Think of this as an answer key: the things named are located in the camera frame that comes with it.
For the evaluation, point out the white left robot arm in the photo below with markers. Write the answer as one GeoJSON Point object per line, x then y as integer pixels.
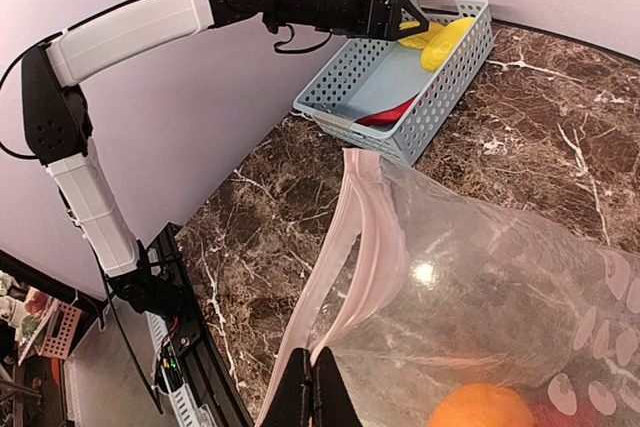
{"type": "Point", "coordinates": [118, 115]}

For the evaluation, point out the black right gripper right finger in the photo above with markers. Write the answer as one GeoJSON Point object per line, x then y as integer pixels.
{"type": "Point", "coordinates": [332, 406]}

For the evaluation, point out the pink perforated basket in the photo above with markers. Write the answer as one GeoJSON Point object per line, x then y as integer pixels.
{"type": "Point", "coordinates": [60, 331]}

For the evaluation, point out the orange fruit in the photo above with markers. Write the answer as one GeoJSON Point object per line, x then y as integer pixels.
{"type": "Point", "coordinates": [482, 404]}

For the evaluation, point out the white slotted cable duct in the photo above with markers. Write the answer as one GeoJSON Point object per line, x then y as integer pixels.
{"type": "Point", "coordinates": [168, 378]}

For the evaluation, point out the yellow oblong fruit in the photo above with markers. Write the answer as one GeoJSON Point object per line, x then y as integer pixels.
{"type": "Point", "coordinates": [443, 43]}

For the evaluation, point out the clear zip top bag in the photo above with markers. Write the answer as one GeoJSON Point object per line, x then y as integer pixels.
{"type": "Point", "coordinates": [418, 291]}

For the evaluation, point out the black front table rail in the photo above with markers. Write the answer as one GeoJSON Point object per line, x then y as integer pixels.
{"type": "Point", "coordinates": [207, 395]}

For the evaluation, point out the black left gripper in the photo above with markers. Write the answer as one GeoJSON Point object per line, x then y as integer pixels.
{"type": "Point", "coordinates": [381, 19]}

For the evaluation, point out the red chili pepper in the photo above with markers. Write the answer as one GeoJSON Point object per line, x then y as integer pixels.
{"type": "Point", "coordinates": [387, 117]}

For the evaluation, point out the blue plastic basket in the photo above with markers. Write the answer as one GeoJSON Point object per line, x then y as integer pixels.
{"type": "Point", "coordinates": [369, 76]}

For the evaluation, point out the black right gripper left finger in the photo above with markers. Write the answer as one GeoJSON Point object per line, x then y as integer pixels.
{"type": "Point", "coordinates": [291, 405]}

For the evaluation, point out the red fruit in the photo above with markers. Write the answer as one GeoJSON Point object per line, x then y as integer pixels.
{"type": "Point", "coordinates": [547, 415]}

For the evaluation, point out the yellow banana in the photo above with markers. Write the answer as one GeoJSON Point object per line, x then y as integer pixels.
{"type": "Point", "coordinates": [421, 40]}

